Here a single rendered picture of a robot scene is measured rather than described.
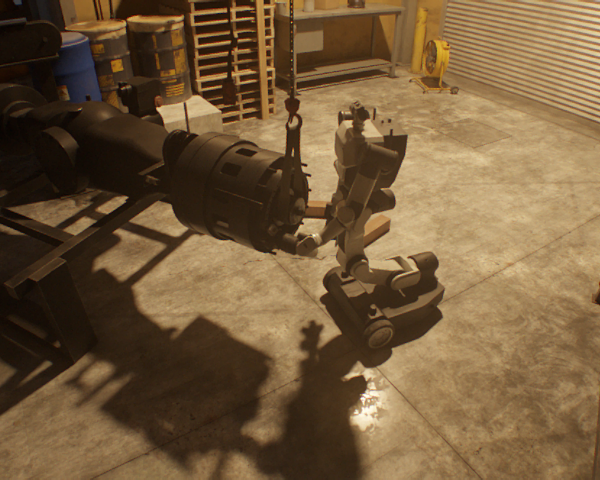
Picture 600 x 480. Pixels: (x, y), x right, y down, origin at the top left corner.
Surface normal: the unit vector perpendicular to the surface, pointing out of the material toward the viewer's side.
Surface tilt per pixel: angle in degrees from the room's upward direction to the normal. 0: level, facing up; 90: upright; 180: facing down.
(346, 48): 90
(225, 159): 23
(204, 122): 90
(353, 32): 90
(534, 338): 0
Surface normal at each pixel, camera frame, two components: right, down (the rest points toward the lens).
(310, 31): 0.53, 0.50
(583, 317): 0.00, -0.81
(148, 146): 0.39, -0.58
